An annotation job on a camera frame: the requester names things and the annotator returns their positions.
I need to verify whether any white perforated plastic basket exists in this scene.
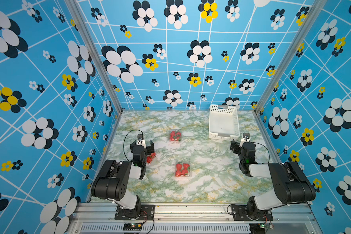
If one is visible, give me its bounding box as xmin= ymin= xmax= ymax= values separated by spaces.
xmin=209 ymin=104 xmax=240 ymax=141

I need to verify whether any clear plastic clamshell container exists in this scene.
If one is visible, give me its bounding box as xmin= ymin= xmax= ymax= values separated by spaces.
xmin=175 ymin=162 xmax=191 ymax=177

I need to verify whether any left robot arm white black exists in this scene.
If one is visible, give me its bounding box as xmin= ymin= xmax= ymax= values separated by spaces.
xmin=91 ymin=140 xmax=155 ymax=219

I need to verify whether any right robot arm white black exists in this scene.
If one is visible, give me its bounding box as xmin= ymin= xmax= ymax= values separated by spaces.
xmin=230 ymin=140 xmax=316 ymax=220

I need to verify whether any green circuit board right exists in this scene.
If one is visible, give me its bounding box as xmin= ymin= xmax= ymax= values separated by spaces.
xmin=250 ymin=222 xmax=273 ymax=234

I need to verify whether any green circuit board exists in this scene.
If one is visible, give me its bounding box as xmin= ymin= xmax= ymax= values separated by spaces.
xmin=250 ymin=222 xmax=273 ymax=234
xmin=123 ymin=223 xmax=142 ymax=232

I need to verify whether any green circuit board left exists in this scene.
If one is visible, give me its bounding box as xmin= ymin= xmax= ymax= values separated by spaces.
xmin=123 ymin=223 xmax=142 ymax=232

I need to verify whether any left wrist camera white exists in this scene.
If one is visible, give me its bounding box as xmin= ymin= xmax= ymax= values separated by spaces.
xmin=136 ymin=134 xmax=146 ymax=148

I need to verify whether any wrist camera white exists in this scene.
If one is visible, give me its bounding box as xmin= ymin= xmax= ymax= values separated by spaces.
xmin=136 ymin=134 xmax=146 ymax=148
xmin=239 ymin=133 xmax=250 ymax=148

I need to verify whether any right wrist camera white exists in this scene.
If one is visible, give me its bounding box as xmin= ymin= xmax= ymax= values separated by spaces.
xmin=239 ymin=133 xmax=250 ymax=148

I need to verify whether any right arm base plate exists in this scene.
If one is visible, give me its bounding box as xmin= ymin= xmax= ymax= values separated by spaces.
xmin=227 ymin=204 xmax=274 ymax=222

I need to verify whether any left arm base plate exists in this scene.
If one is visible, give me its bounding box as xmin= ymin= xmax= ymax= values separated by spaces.
xmin=114 ymin=205 xmax=155 ymax=221

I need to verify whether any aluminium front rail frame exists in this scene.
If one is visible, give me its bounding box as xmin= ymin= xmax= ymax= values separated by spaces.
xmin=67 ymin=202 xmax=322 ymax=234

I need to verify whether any right aluminium corner post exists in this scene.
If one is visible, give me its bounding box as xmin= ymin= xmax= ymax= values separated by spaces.
xmin=254 ymin=0 xmax=327 ymax=116

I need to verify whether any aluminium corner post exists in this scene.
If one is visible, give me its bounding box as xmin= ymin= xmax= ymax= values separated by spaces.
xmin=65 ymin=0 xmax=122 ymax=117
xmin=254 ymin=0 xmax=327 ymax=116

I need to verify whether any left aluminium corner post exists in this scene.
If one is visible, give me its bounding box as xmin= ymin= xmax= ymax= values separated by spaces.
xmin=65 ymin=0 xmax=122 ymax=117

